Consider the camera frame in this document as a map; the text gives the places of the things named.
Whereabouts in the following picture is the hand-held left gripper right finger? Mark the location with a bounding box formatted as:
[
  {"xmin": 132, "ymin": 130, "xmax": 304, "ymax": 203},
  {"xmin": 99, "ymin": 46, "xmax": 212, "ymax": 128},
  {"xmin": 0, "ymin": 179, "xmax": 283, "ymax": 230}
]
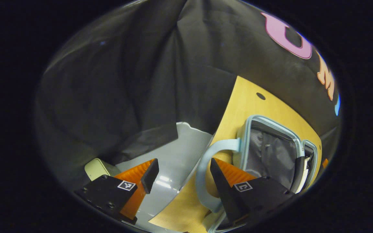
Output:
[{"xmin": 209, "ymin": 157, "xmax": 296, "ymax": 227}]

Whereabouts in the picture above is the black backdrop cloth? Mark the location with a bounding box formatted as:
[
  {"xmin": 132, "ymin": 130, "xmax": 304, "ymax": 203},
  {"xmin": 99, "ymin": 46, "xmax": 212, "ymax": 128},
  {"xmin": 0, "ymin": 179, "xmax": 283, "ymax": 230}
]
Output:
[{"xmin": 34, "ymin": 0, "xmax": 342, "ymax": 191}]

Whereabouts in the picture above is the light blue suitcase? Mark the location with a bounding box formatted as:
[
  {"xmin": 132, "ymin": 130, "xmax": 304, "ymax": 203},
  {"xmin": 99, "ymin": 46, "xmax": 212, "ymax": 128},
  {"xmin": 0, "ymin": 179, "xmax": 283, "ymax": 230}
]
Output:
[{"xmin": 195, "ymin": 115, "xmax": 318, "ymax": 233}]

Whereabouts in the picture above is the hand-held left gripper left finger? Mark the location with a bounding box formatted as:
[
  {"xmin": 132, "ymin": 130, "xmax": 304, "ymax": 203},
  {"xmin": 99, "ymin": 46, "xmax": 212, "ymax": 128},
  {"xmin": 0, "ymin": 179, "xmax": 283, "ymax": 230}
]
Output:
[{"xmin": 74, "ymin": 158, "xmax": 160, "ymax": 225}]

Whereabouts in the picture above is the beige rounded box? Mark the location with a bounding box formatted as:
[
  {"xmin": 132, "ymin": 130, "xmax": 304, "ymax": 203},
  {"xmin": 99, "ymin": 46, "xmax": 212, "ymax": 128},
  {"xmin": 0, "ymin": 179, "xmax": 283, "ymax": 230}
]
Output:
[{"xmin": 84, "ymin": 158, "xmax": 122, "ymax": 182}]

